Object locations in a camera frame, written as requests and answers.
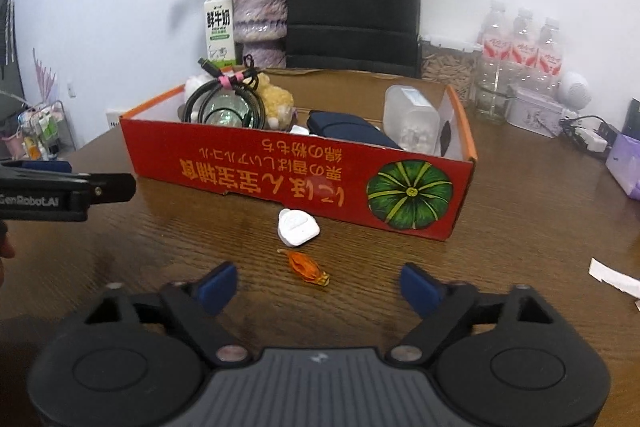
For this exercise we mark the white paper slip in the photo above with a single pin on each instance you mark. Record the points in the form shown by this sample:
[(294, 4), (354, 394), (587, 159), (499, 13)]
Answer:
[(615, 278)]

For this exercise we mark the green white milk carton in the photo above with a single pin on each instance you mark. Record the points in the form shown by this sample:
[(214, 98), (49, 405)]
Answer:
[(220, 32)]

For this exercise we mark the white power strip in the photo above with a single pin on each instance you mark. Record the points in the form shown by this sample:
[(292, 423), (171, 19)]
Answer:
[(592, 139)]

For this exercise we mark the white plush cat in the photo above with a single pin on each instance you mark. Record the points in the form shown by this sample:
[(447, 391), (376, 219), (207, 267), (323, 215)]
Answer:
[(200, 82)]

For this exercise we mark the wooden desktop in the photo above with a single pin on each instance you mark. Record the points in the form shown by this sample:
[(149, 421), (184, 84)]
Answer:
[(525, 217)]

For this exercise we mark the red cardboard box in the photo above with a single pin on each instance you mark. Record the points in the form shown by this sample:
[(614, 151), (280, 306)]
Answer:
[(250, 177)]

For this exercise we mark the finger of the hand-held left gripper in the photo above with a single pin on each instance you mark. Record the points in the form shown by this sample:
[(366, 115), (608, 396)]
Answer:
[(45, 167), (112, 188)]

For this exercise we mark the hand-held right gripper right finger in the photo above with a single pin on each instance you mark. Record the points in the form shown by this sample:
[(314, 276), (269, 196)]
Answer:
[(420, 289)]

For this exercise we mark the purple tissue pack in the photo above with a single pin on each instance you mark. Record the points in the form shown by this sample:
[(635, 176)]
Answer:
[(625, 162)]

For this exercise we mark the yellow plush toy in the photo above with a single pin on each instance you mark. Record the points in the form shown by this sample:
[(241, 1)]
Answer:
[(275, 102)]

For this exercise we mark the orange candy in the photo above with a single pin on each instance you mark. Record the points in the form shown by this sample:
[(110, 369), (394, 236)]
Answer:
[(305, 269)]

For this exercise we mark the clear plastic container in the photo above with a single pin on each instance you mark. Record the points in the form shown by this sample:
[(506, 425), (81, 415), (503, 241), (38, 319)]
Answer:
[(410, 107)]

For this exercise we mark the red label water bottle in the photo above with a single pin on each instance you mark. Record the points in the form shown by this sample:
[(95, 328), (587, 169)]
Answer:
[(549, 57), (524, 52), (495, 47)]

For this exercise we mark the black upright device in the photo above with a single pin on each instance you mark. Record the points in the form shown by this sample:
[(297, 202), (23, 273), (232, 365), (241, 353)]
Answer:
[(634, 117)]

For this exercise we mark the white patterned tin box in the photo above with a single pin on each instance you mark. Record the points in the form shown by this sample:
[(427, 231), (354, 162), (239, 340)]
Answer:
[(535, 112)]

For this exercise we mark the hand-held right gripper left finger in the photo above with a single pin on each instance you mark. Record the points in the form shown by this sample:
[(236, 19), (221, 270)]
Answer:
[(217, 287)]

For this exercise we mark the dark blue case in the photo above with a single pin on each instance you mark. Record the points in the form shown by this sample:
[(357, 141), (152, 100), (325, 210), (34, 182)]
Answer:
[(345, 127)]

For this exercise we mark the white charger plug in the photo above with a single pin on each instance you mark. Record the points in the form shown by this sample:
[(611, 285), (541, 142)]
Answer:
[(297, 227)]

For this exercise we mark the dark wall hanging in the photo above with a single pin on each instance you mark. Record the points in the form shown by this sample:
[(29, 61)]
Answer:
[(10, 47)]

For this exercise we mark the white wall socket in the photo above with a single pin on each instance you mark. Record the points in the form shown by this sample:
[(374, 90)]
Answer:
[(71, 89), (116, 118)]

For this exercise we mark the purple marbled vase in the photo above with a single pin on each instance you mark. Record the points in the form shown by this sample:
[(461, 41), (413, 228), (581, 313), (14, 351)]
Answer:
[(260, 17)]

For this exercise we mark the clear glass cup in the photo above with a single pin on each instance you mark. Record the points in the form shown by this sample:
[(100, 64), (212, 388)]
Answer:
[(492, 107)]

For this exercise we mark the clear jar of seeds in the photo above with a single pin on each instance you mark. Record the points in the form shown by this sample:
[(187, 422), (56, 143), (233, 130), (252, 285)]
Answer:
[(450, 67)]

